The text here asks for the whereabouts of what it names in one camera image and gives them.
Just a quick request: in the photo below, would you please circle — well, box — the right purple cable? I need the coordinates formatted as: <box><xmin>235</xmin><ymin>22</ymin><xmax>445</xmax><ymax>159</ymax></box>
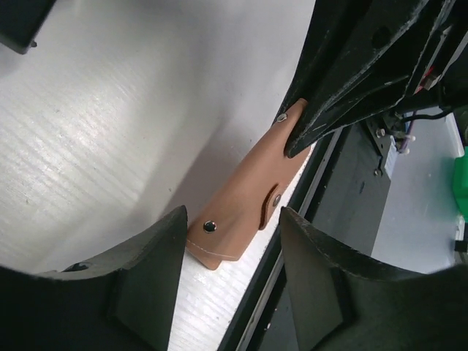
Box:
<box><xmin>400</xmin><ymin>120</ymin><xmax>418</xmax><ymax>156</ymax></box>

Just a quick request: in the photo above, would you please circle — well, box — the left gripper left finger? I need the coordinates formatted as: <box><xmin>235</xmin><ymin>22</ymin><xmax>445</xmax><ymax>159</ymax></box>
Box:
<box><xmin>1</xmin><ymin>206</ymin><xmax>187</xmax><ymax>350</ymax></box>

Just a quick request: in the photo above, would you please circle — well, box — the brown leather card holder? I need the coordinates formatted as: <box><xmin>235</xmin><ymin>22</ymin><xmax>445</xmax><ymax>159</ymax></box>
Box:
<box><xmin>186</xmin><ymin>99</ymin><xmax>310</xmax><ymax>271</ymax></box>

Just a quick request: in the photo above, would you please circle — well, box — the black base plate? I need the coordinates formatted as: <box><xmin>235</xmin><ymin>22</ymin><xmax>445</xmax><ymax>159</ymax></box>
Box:
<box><xmin>219</xmin><ymin>119</ymin><xmax>392</xmax><ymax>350</ymax></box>

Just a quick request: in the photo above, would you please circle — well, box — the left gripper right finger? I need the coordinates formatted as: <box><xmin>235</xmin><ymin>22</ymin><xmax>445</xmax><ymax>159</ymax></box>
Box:
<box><xmin>279</xmin><ymin>208</ymin><xmax>467</xmax><ymax>350</ymax></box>

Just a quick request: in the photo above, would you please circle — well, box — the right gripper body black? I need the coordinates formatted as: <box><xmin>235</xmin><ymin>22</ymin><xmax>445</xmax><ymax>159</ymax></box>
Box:
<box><xmin>328</xmin><ymin>0</ymin><xmax>468</xmax><ymax>121</ymax></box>

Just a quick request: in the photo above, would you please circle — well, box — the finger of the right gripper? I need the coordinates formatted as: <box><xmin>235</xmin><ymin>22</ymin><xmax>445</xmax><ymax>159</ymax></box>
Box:
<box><xmin>284</xmin><ymin>45</ymin><xmax>429</xmax><ymax>158</ymax></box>
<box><xmin>283</xmin><ymin>0</ymin><xmax>369</xmax><ymax>110</ymax></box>

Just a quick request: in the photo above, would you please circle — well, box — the black card dispenser box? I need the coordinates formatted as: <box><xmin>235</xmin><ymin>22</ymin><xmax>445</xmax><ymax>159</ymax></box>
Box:
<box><xmin>0</xmin><ymin>0</ymin><xmax>56</xmax><ymax>55</ymax></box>

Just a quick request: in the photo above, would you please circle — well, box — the green bin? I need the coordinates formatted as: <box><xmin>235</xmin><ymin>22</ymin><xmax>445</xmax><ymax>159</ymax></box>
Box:
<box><xmin>452</xmin><ymin>147</ymin><xmax>468</xmax><ymax>222</ymax></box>

